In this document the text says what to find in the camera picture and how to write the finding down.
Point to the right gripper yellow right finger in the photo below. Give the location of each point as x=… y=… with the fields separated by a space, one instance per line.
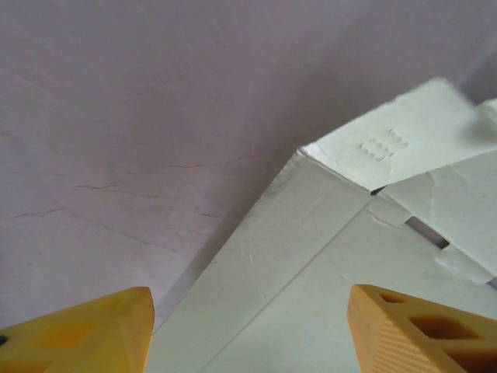
x=388 y=338

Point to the light green paper box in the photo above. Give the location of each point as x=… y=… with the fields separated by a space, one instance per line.
x=310 y=272

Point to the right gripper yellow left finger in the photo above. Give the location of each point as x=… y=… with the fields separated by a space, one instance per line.
x=77 y=338

